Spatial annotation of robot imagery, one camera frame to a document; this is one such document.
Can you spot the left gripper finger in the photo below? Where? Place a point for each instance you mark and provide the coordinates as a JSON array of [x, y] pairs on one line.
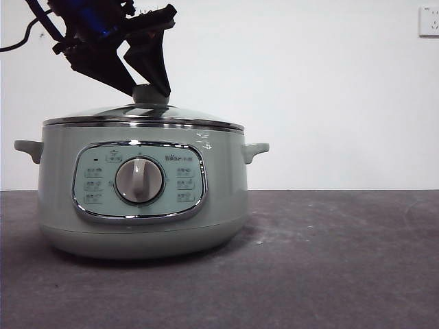
[[151, 58], [103, 66]]

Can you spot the glass lid with green knob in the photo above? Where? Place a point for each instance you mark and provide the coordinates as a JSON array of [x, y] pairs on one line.
[[144, 114]]

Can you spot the pale green electric pot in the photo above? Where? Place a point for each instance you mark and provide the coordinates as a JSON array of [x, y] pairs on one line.
[[144, 236]]

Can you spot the white wall socket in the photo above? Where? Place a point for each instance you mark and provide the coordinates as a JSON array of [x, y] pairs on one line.
[[430, 22]]

